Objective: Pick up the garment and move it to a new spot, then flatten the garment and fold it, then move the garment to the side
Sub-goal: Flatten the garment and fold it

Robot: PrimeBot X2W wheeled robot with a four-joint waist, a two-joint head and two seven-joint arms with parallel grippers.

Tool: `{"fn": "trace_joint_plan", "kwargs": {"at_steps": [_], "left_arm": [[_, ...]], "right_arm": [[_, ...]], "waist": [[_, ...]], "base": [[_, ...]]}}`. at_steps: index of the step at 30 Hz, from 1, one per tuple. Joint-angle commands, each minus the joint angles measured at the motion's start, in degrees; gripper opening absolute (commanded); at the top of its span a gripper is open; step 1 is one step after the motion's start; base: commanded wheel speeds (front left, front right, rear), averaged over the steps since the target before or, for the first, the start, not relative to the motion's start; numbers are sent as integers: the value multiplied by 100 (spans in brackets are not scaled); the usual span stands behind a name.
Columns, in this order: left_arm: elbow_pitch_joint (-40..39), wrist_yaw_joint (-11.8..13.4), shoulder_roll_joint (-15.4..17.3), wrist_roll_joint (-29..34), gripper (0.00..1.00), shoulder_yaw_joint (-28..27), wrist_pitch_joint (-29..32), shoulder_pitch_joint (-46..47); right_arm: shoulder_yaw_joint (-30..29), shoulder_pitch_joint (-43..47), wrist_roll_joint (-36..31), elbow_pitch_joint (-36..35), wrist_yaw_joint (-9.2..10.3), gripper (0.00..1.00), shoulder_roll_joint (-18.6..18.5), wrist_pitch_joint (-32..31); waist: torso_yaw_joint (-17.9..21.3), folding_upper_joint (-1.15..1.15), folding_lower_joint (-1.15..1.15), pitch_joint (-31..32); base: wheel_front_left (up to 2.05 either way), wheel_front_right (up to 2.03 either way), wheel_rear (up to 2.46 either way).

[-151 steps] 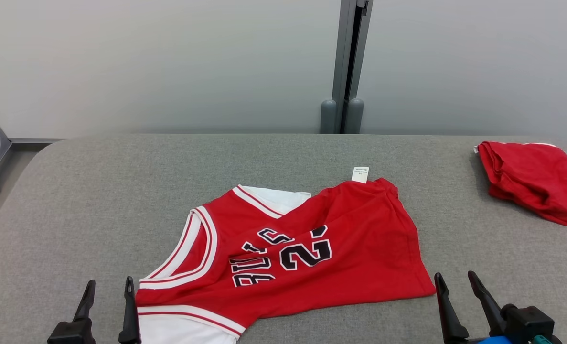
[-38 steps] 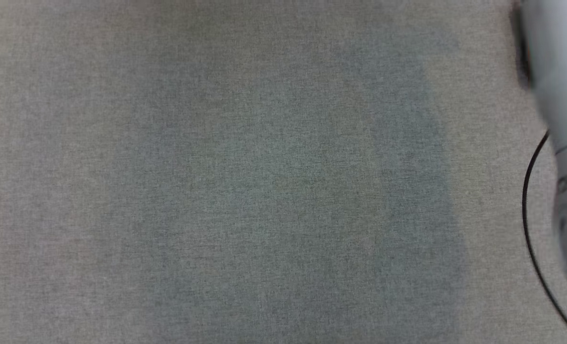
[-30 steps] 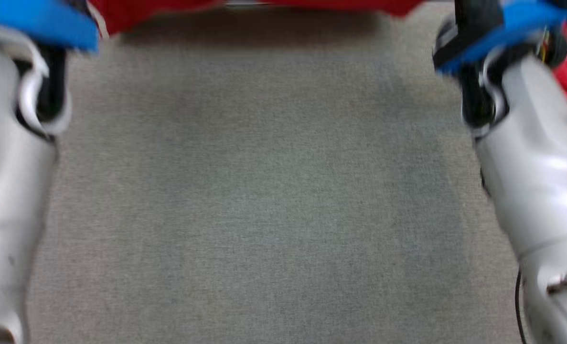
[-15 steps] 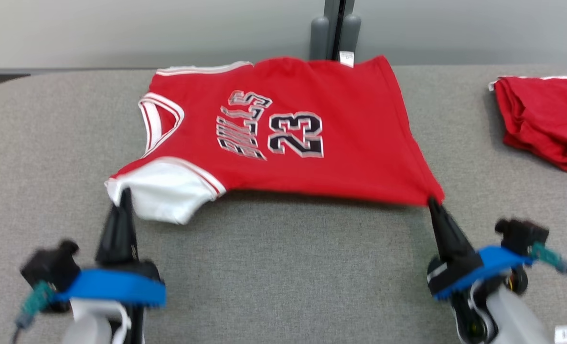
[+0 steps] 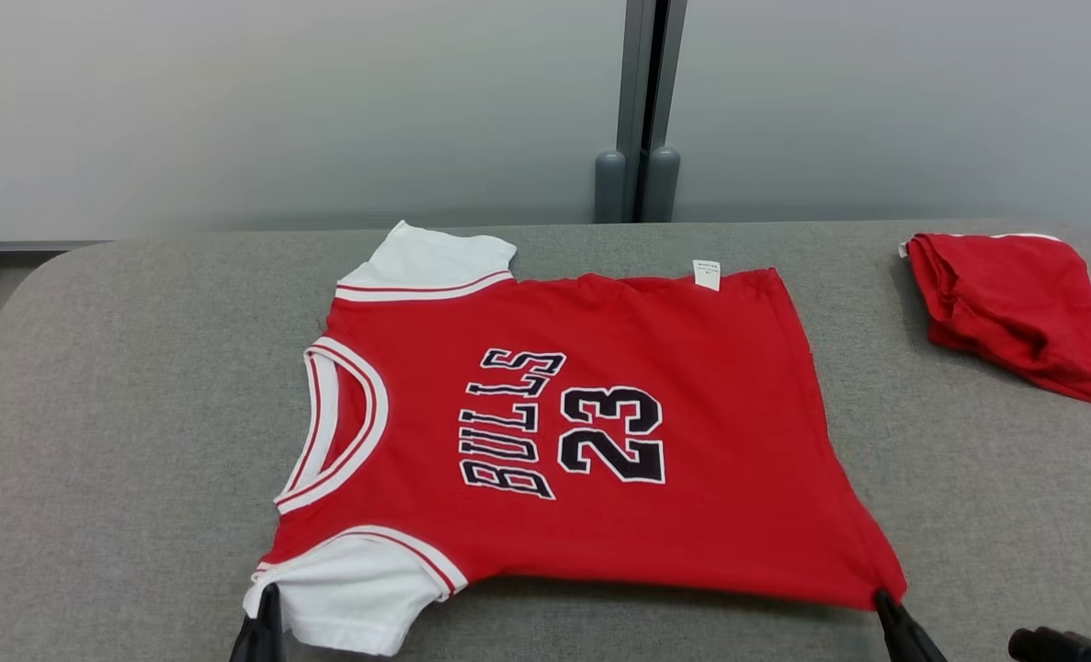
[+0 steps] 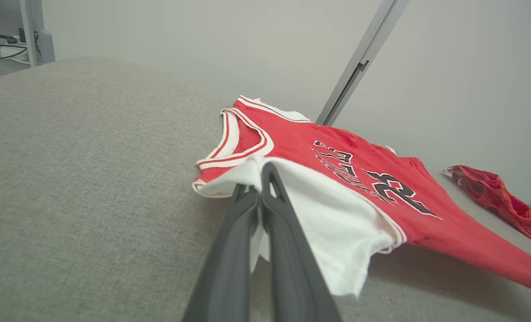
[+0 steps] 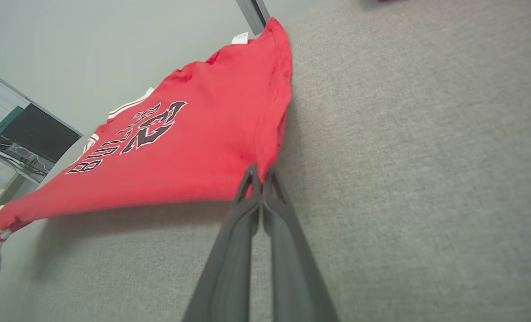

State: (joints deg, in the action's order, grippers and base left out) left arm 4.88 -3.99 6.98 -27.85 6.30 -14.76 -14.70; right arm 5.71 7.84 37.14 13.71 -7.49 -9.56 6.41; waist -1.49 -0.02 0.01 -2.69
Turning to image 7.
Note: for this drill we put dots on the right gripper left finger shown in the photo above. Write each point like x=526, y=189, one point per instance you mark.
x=229, y=268

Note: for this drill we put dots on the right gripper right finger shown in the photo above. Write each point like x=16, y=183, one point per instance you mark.
x=292, y=277

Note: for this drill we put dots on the teal bar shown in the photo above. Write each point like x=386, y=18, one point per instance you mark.
x=1, y=129

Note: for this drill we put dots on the red and white t-shirt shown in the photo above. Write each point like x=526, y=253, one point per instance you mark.
x=202, y=147

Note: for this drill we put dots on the grey partition post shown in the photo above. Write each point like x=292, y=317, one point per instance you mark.
x=252, y=13

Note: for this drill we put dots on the black monitor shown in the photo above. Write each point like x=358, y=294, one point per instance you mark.
x=41, y=134

